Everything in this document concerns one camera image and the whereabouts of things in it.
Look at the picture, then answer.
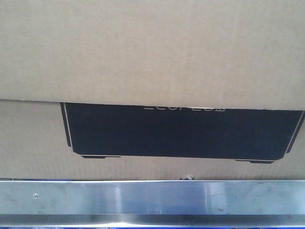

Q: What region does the shelf rail screw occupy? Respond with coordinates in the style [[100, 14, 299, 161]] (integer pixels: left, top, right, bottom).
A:
[[33, 193, 40, 199]]

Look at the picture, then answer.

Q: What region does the brown cardboard box black print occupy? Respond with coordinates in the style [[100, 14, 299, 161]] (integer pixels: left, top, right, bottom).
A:
[[0, 0, 305, 180]]

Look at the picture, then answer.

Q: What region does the metal shelf rail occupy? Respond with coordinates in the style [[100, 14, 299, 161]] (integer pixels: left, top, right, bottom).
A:
[[0, 180, 305, 228]]

